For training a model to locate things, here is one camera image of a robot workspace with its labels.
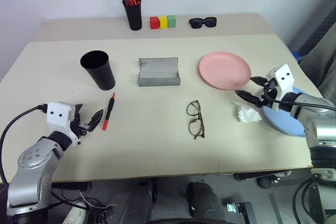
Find white tissue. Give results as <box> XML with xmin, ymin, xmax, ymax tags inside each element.
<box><xmin>230</xmin><ymin>101</ymin><xmax>263</xmax><ymax>124</ymax></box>

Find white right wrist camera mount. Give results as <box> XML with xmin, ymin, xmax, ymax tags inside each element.
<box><xmin>265</xmin><ymin>64</ymin><xmax>295</xmax><ymax>111</ymax></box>

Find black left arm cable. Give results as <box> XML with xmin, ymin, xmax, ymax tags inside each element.
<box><xmin>0</xmin><ymin>104</ymin><xmax>48</xmax><ymax>185</ymax></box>

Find blue round plate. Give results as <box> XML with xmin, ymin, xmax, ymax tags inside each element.
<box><xmin>260</xmin><ymin>86</ymin><xmax>308</xmax><ymax>138</ymax></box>

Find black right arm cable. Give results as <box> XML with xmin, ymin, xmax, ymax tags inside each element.
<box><xmin>263</xmin><ymin>81</ymin><xmax>336</xmax><ymax>111</ymax></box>

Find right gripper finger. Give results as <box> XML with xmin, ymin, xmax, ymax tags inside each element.
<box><xmin>234</xmin><ymin>89</ymin><xmax>264</xmax><ymax>108</ymax></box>
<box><xmin>249</xmin><ymin>76</ymin><xmax>268</xmax><ymax>87</ymax></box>

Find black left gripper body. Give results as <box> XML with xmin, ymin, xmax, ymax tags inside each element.
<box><xmin>68</xmin><ymin>112</ymin><xmax>92</xmax><ymax>146</ymax></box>

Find grey fabric cover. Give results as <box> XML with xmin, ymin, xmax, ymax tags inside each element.
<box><xmin>298</xmin><ymin>22</ymin><xmax>336</xmax><ymax>99</ymax></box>

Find empty black plastic cup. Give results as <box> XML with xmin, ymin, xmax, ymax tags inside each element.
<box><xmin>79</xmin><ymin>49</ymin><xmax>117</xmax><ymax>91</ymax></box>

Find black sunglasses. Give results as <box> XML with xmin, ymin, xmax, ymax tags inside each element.
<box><xmin>188</xmin><ymin>17</ymin><xmax>218</xmax><ymax>29</ymax></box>

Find black bar under table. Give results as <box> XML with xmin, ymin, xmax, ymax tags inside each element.
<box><xmin>50</xmin><ymin>181</ymin><xmax>93</xmax><ymax>194</ymax></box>

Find red and black pen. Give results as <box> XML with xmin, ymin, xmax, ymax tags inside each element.
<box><xmin>101</xmin><ymin>92</ymin><xmax>117</xmax><ymax>132</ymax></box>

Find dark shoe with white sole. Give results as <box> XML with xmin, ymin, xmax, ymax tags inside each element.
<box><xmin>256</xmin><ymin>170</ymin><xmax>292</xmax><ymax>190</ymax></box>

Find red cube block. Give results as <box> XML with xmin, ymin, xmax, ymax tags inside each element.
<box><xmin>149</xmin><ymin>16</ymin><xmax>160</xmax><ymax>30</ymax></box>

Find yellow cube block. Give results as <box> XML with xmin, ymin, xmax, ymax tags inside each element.
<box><xmin>157</xmin><ymin>15</ymin><xmax>169</xmax><ymax>29</ymax></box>

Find black pen holder cup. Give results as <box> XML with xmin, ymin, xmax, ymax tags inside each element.
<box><xmin>122</xmin><ymin>0</ymin><xmax>143</xmax><ymax>31</ymax></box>

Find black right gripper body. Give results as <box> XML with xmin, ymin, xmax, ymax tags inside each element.
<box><xmin>259</xmin><ymin>79</ymin><xmax>279</xmax><ymax>109</ymax></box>

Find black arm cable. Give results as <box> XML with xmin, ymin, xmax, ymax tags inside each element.
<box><xmin>263</xmin><ymin>81</ymin><xmax>336</xmax><ymax>111</ymax></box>
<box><xmin>0</xmin><ymin>104</ymin><xmax>48</xmax><ymax>185</ymax></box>

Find tortoiseshell eyeglasses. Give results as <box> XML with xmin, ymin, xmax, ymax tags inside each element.
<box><xmin>186</xmin><ymin>100</ymin><xmax>206</xmax><ymax>140</ymax></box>

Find dark rounded shape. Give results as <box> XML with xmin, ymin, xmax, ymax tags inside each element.
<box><xmin>185</xmin><ymin>180</ymin><xmax>228</xmax><ymax>221</ymax></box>

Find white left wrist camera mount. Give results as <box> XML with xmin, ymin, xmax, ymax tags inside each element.
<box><xmin>46</xmin><ymin>101</ymin><xmax>79</xmax><ymax>141</ymax></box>

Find black table support bar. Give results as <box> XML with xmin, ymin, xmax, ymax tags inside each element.
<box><xmin>233</xmin><ymin>172</ymin><xmax>278</xmax><ymax>182</ymax></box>

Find pink round plate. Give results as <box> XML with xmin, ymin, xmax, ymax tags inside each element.
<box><xmin>198</xmin><ymin>51</ymin><xmax>252</xmax><ymax>91</ymax></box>

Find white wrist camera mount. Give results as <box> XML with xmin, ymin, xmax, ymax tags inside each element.
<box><xmin>46</xmin><ymin>101</ymin><xmax>79</xmax><ymax>141</ymax></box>
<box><xmin>265</xmin><ymin>64</ymin><xmax>295</xmax><ymax>111</ymax></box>

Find black metal floor bracket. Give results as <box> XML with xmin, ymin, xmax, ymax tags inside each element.
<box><xmin>226</xmin><ymin>201</ymin><xmax>257</xmax><ymax>224</ymax></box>

